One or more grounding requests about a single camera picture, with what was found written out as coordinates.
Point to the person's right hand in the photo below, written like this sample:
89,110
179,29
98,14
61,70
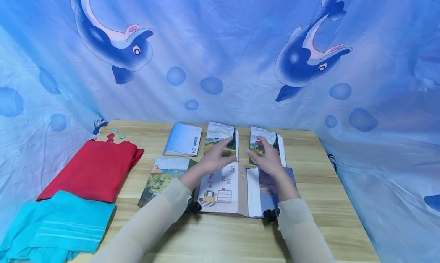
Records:
270,160

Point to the person's left hand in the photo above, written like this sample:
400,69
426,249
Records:
213,159

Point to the person's right fingers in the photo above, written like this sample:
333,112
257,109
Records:
264,143

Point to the person's right thumb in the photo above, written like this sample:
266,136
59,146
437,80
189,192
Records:
252,154

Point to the person's left thumb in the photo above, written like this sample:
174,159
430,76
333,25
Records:
231,159

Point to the person's left fingers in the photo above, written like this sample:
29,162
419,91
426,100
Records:
223,145

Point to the person's left forearm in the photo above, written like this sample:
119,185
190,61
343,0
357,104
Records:
151,221

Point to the person's right forearm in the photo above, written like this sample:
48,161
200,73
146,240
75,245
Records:
298,221

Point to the cypress painting book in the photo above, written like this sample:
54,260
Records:
216,135
278,140

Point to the room illustration book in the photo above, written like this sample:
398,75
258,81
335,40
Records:
223,190

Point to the blue purple painting book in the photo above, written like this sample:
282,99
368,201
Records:
266,192

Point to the blue and white book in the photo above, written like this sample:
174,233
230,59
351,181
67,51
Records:
182,139

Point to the black wrist band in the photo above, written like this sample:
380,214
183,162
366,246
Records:
271,214
194,206

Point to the green landscape painting book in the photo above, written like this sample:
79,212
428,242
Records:
161,179

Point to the red folded cloth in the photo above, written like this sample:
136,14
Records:
94,169

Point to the teal striped towel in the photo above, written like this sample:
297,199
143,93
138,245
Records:
65,226

